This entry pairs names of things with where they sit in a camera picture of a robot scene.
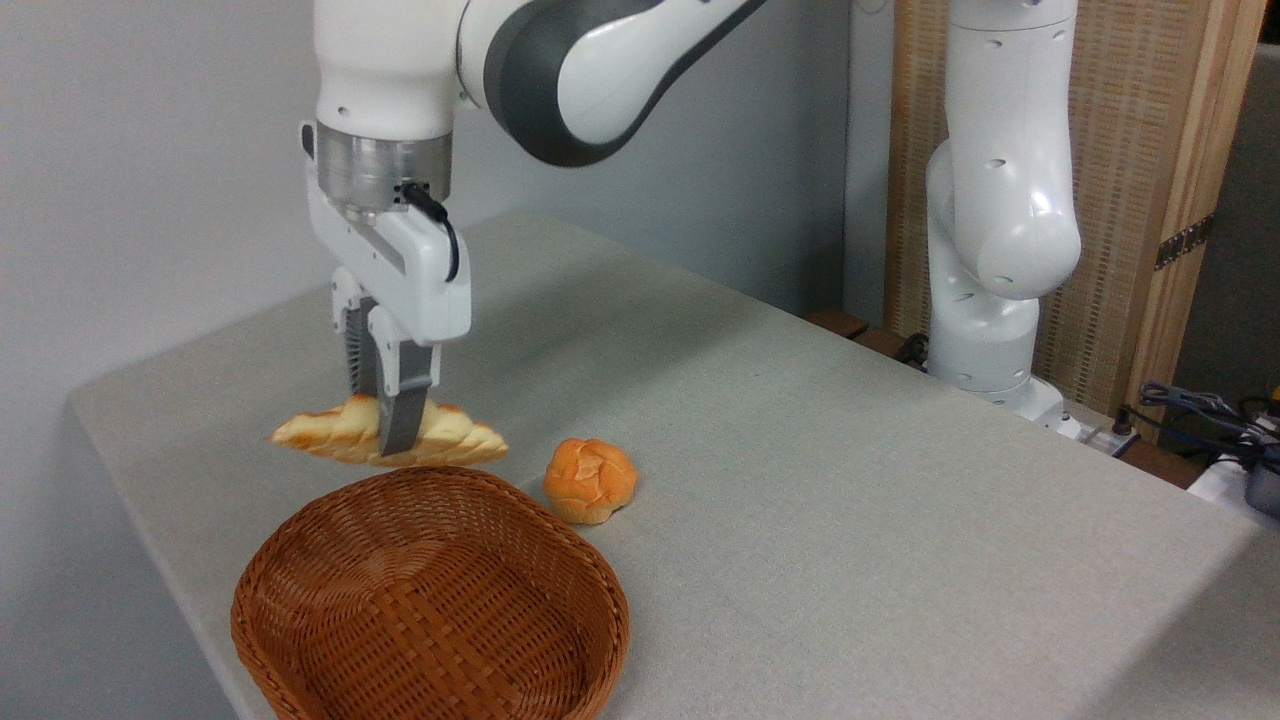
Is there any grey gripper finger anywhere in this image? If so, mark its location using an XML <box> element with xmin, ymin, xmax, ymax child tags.
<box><xmin>367</xmin><ymin>305</ymin><xmax>441</xmax><ymax>458</ymax></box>
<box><xmin>330</xmin><ymin>267</ymin><xmax>381</xmax><ymax>401</ymax></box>

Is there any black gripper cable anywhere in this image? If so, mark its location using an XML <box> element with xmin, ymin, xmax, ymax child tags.
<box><xmin>398</xmin><ymin>182</ymin><xmax>461</xmax><ymax>284</ymax></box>

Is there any brown wicker basket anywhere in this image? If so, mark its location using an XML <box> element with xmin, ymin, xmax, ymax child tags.
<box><xmin>230</xmin><ymin>466</ymin><xmax>631</xmax><ymax>720</ymax></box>

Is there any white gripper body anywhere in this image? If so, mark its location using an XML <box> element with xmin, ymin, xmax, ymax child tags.
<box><xmin>300</xmin><ymin>122</ymin><xmax>473</xmax><ymax>346</ymax></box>

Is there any metal screen hinge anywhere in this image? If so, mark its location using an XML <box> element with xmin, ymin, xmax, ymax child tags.
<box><xmin>1155</xmin><ymin>213</ymin><xmax>1216</xmax><ymax>271</ymax></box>

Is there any wood framed rattan screen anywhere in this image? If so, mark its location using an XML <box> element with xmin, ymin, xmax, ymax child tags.
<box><xmin>885</xmin><ymin>0</ymin><xmax>1269</xmax><ymax>441</ymax></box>

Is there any robot base connector block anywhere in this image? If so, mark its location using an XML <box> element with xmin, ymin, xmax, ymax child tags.
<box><xmin>1060</xmin><ymin>400</ymin><xmax>1141</xmax><ymax>458</ymax></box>

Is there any long braided bread loaf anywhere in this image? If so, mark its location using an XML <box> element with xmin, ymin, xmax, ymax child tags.
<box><xmin>270</xmin><ymin>393</ymin><xmax>509</xmax><ymax>468</ymax></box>

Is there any round orange bread bun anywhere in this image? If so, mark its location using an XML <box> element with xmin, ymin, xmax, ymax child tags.
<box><xmin>543</xmin><ymin>437</ymin><xmax>639</xmax><ymax>526</ymax></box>

